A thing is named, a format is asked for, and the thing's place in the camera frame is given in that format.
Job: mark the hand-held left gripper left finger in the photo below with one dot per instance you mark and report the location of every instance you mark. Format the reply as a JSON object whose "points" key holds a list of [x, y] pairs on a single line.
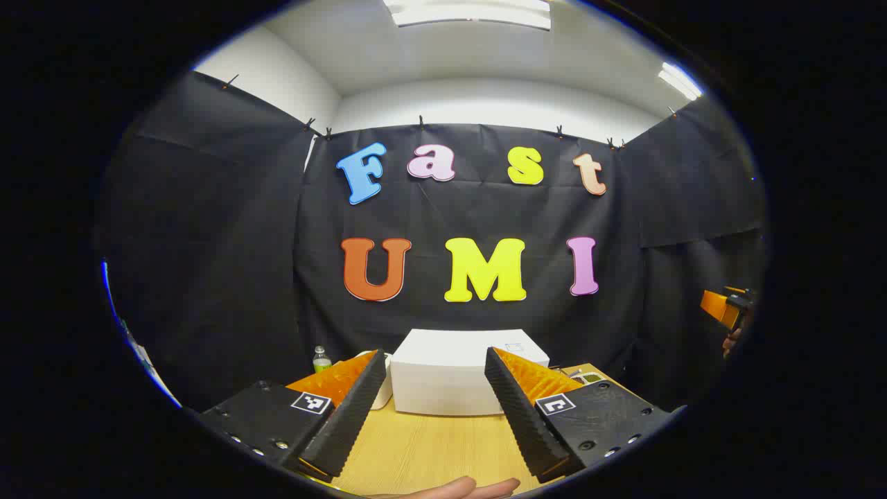
{"points": [[353, 416]]}

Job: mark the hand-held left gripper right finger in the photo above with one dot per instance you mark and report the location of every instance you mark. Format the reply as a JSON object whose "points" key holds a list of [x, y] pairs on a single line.
{"points": [[520, 416]]}

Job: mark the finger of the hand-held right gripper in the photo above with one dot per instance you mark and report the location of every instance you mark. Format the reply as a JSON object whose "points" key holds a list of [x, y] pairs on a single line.
{"points": [[715, 306]]}

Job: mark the white microwave oven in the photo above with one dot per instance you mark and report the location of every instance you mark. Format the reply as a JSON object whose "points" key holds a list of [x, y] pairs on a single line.
{"points": [[443, 374]]}

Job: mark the white toaster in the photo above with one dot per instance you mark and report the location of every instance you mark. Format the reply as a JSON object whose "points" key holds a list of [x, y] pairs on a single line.
{"points": [[386, 392]]}

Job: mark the green label drink bottle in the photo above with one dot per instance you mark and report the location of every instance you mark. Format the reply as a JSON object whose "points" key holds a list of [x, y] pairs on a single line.
{"points": [[321, 362]]}

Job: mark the white divided bean tray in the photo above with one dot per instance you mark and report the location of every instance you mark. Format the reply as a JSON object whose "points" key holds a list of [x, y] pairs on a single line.
{"points": [[589, 378]]}

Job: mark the black backdrop cloth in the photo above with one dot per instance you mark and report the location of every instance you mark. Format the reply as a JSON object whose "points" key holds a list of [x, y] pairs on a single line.
{"points": [[222, 242]]}

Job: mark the small ceiling light panel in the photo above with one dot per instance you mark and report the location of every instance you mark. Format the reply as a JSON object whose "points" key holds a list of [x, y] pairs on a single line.
{"points": [[680, 82]]}

